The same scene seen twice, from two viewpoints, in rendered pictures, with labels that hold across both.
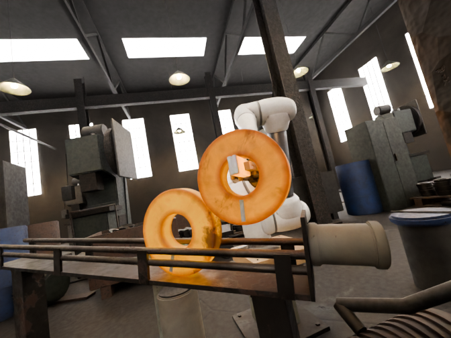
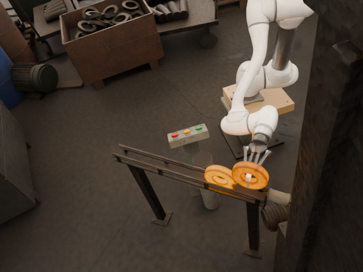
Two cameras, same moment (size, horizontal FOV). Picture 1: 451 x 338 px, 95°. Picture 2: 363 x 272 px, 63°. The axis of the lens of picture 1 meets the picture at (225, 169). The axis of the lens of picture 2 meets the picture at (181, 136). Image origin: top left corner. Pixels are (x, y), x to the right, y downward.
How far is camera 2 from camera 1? 1.19 m
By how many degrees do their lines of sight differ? 55
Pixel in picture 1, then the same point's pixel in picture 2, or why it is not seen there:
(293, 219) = (281, 85)
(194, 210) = (228, 178)
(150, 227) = (208, 175)
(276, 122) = (289, 24)
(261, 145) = (259, 175)
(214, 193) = (237, 178)
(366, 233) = (284, 201)
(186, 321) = not seen: hidden behind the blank
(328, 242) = (273, 199)
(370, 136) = not seen: outside the picture
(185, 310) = not seen: hidden behind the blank
